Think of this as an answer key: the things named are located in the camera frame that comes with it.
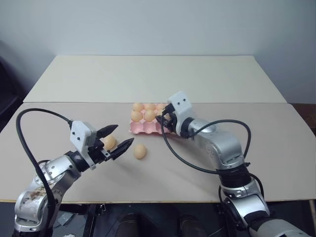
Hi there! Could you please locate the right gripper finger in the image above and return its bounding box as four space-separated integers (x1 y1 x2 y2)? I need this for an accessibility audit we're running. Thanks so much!
161 103 176 116
155 116 171 127

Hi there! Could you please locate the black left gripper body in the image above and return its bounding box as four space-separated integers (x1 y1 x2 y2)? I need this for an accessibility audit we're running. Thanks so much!
86 138 112 165

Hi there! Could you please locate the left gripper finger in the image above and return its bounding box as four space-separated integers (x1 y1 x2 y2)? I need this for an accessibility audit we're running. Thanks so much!
95 124 119 141
109 138 135 161

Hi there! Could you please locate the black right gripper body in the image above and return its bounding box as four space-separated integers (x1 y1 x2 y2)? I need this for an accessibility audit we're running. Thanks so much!
163 112 183 136

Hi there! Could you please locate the pink egg carton tray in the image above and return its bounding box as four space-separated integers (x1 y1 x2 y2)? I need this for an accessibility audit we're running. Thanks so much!
129 102 183 137

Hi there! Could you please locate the grey flat scrap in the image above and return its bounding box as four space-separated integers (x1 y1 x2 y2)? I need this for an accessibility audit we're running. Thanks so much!
58 211 73 226

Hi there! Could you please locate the dark rounded shape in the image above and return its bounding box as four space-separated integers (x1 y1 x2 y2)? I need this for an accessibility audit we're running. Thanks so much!
119 209 155 237
177 214 209 237

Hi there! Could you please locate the wooden table leg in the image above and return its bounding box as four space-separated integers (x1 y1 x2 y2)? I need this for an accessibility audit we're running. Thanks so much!
308 199 316 237

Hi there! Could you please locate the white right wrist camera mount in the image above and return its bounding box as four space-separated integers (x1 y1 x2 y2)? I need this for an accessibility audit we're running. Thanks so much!
167 90 194 125

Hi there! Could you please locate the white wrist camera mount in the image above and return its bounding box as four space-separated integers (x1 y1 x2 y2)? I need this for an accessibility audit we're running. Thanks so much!
167 90 194 125
69 120 97 171

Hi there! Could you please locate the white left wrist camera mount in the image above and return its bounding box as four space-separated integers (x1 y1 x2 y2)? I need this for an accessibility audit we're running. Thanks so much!
69 120 97 171

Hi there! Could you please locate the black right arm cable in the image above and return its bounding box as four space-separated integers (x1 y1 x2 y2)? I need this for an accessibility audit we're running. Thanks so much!
190 119 252 163
160 123 219 174

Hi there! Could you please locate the black metal table frame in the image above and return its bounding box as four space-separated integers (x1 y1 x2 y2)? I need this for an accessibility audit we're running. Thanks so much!
59 197 108 237

